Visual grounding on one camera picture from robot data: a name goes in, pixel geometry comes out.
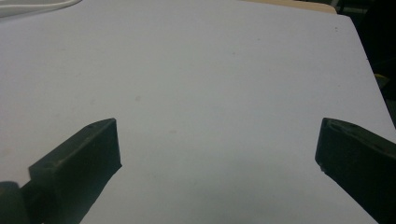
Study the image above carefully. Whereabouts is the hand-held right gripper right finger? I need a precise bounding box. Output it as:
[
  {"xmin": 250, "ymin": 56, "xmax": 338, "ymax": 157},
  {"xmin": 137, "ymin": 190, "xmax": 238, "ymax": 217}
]
[{"xmin": 314, "ymin": 117, "xmax": 396, "ymax": 224}]

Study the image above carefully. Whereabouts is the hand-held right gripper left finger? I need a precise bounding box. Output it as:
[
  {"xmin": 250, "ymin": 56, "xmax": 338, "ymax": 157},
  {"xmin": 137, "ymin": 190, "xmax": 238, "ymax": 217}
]
[{"xmin": 28, "ymin": 118, "xmax": 122, "ymax": 224}]

